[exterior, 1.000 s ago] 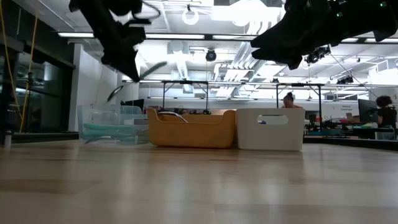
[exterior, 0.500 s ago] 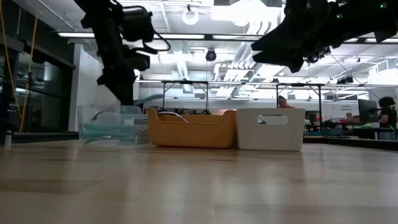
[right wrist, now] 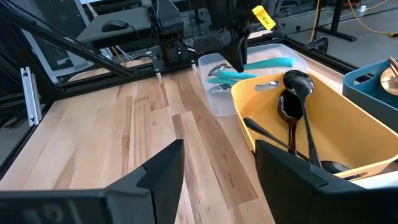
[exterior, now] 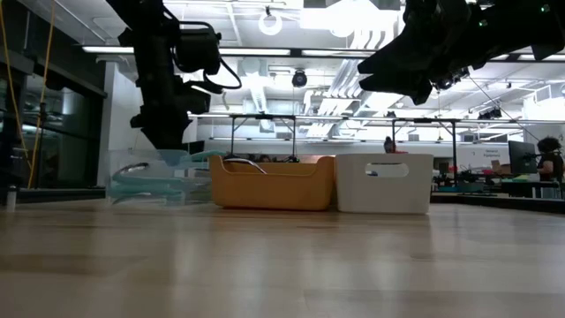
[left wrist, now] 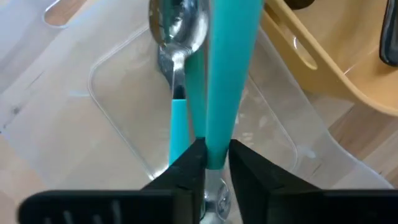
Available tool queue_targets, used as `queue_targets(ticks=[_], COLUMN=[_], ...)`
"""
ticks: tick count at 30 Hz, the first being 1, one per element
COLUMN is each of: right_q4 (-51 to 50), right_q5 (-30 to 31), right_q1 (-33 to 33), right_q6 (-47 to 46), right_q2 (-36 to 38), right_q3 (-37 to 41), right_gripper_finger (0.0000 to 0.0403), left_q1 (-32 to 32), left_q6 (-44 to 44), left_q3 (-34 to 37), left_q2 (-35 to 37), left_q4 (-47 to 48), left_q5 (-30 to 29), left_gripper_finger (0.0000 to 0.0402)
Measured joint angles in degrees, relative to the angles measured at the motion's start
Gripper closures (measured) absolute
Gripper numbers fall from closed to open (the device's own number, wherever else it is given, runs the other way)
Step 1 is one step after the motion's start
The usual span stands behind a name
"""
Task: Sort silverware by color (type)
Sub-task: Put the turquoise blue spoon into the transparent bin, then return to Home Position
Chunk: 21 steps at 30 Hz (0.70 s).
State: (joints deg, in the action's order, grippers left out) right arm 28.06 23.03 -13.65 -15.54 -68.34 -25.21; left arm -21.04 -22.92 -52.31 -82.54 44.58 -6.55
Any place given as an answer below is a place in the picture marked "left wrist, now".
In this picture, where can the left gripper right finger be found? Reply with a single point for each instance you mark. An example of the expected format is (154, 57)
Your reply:
(264, 193)

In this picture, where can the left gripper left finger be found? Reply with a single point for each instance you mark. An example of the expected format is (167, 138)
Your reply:
(186, 180)

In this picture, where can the orange plastic bin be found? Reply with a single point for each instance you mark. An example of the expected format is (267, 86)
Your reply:
(335, 46)

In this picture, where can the clear plastic bin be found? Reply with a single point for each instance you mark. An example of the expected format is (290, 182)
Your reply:
(124, 93)

